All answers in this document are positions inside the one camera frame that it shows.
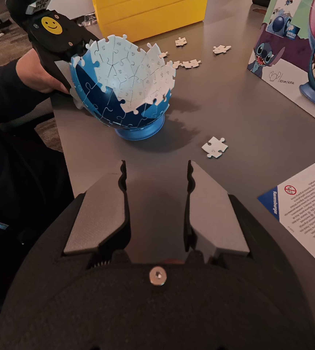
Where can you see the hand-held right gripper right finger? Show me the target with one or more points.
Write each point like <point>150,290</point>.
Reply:
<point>214,216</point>

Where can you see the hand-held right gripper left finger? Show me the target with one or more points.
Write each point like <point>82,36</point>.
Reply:
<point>97,218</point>

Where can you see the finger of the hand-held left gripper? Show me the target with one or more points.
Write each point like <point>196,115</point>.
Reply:
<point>63,71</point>

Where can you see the blue puzzle ball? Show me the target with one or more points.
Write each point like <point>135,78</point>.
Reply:
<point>124,71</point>

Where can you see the white puzzle piece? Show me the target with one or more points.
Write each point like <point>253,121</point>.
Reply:
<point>214,147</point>

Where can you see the blue ball stand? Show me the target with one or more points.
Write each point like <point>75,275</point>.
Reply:
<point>141,132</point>

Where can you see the group of white puzzle pieces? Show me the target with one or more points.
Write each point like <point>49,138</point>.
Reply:
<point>181,41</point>

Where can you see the person's left forearm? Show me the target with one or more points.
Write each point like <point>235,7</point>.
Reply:
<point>4,93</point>

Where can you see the cartoon printed puzzle box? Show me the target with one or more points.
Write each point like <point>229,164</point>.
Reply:
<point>283,68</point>

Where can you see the person's left hand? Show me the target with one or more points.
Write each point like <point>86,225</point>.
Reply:
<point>37,76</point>

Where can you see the black office chair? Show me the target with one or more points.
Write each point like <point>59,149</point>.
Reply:
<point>23,114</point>

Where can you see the person's dark clothing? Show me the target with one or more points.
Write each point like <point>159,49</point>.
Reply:
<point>23,177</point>

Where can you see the white instruction leaflet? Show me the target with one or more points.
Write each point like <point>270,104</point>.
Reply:
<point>310,205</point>

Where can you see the yellow plastic bin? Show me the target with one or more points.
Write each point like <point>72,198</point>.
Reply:
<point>146,16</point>

